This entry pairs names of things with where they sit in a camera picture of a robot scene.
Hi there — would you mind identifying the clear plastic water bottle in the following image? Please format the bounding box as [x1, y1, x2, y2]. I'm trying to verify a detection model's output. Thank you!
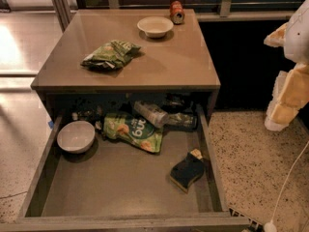
[132, 101, 197, 129]

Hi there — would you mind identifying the white cable plug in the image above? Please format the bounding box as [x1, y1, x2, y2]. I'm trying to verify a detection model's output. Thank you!
[264, 221, 277, 232]

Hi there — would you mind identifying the blue tape piece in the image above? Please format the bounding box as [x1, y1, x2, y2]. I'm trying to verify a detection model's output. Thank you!
[47, 121, 54, 129]

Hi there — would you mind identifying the green snack bag in drawer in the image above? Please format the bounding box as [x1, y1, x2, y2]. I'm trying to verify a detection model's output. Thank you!
[103, 112, 163, 154]

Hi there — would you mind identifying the green jalapeno chip bag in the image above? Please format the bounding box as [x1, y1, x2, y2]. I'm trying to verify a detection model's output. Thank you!
[80, 40, 141, 71]

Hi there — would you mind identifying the white power cable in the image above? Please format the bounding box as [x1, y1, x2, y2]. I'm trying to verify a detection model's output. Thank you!
[270, 141, 309, 223]

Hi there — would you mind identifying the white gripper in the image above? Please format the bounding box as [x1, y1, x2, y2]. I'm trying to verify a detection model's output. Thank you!
[264, 0, 309, 131]

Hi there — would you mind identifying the open grey top drawer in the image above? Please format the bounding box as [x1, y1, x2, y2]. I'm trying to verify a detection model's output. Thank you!
[1, 109, 248, 232]

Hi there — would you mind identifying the white bowl in drawer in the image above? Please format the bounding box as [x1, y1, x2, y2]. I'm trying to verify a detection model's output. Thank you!
[57, 121, 95, 154]

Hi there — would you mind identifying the black and yellow sponge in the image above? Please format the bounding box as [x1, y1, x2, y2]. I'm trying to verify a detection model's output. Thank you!
[170, 149, 204, 193]

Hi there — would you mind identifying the grey cabinet with glossy top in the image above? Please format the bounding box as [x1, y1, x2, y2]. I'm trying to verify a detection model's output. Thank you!
[31, 9, 220, 116]

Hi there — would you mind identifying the white bowl on cabinet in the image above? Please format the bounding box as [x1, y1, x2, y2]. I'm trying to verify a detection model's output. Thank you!
[137, 16, 174, 39]

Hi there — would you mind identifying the orange soda can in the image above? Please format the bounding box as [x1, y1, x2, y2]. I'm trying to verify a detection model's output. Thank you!
[170, 1, 184, 25]

